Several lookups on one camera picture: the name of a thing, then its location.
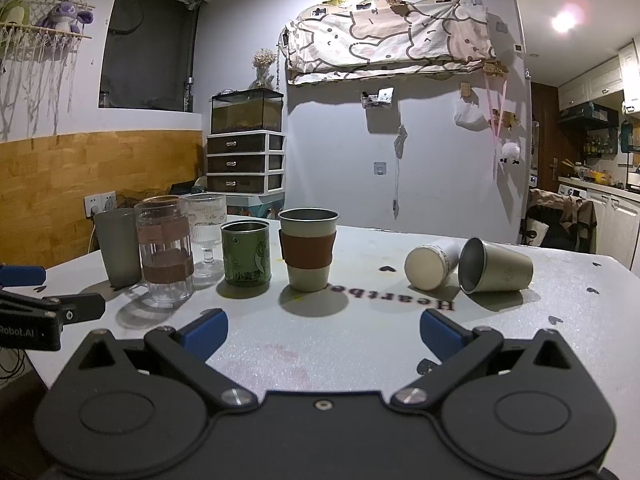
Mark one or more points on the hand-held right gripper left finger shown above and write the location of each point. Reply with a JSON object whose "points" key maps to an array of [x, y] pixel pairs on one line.
{"points": [[207, 334]]}

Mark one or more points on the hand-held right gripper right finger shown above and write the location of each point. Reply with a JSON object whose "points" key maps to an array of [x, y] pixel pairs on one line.
{"points": [[439, 334]]}

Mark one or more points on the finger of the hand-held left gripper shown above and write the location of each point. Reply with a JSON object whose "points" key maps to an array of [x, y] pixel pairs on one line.
{"points": [[80, 307], [20, 276]]}

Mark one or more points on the white cup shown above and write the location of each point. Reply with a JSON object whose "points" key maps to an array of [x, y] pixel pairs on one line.
{"points": [[431, 266]]}

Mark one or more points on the plain steel cup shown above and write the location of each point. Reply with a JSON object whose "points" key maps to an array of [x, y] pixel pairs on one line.
{"points": [[497, 266]]}

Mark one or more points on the grey frosted cup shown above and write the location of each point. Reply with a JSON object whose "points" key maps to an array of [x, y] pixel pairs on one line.
{"points": [[116, 250]]}

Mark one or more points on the green printed tin cup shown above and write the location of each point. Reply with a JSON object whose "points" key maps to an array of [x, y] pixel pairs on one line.
{"points": [[246, 255]]}

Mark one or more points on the steel cup with brown sleeve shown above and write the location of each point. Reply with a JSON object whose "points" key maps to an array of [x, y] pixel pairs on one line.
{"points": [[307, 255]]}

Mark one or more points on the glass mug with brown bands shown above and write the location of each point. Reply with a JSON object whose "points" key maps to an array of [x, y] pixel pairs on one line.
{"points": [[165, 255]]}

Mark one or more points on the ribbed glass goblet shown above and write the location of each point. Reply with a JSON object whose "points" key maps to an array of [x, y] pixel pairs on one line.
{"points": [[205, 232]]}

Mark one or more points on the chair draped with clothes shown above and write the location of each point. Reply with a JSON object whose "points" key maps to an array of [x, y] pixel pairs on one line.
{"points": [[560, 220]]}

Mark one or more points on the white drawer unit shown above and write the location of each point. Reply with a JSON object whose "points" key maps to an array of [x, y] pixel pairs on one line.
{"points": [[245, 162]]}

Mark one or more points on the white sheep plush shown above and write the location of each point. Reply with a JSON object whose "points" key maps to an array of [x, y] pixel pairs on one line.
{"points": [[510, 152]]}

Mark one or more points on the pink hanging ribbons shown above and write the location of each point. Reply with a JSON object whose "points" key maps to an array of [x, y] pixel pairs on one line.
{"points": [[497, 125]]}

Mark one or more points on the white hanging bag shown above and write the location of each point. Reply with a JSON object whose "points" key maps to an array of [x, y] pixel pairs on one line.
{"points": [[470, 115]]}

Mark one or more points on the white macrame hanging net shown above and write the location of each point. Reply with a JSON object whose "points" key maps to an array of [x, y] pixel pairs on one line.
{"points": [[45, 55]]}

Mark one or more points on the glass fish tank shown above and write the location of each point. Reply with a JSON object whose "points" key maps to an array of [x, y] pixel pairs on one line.
{"points": [[246, 110]]}

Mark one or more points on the brown wooden door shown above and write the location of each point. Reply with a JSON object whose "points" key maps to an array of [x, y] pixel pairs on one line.
{"points": [[545, 130]]}

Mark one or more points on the dark window curtain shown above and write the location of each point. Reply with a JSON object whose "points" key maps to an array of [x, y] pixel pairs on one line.
{"points": [[145, 45]]}

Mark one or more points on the purple plush toy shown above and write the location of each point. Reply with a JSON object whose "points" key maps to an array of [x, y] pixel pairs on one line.
{"points": [[62, 16]]}

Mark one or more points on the green plush toy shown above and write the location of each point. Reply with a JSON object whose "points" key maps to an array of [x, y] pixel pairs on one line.
{"points": [[15, 11]]}

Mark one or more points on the vase of dried flowers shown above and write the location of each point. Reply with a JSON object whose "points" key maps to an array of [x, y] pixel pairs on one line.
{"points": [[264, 65]]}

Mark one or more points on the printed cartoon cloth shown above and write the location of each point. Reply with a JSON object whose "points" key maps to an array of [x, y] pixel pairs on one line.
{"points": [[385, 35]]}

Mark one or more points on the round ceiling light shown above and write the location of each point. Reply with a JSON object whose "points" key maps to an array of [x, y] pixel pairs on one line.
{"points": [[565, 20]]}

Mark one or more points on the white wall socket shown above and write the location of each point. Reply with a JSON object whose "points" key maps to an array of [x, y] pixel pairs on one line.
{"points": [[108, 203], [92, 206]]}

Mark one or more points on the clear wall hook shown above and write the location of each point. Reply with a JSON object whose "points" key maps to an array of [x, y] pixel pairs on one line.
{"points": [[380, 168]]}

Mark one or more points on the clear wall shelf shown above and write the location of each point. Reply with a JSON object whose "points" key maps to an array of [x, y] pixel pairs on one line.
{"points": [[377, 100]]}

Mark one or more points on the white kitchen wall cabinets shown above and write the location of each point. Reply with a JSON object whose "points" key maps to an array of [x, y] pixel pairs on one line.
{"points": [[595, 80]]}

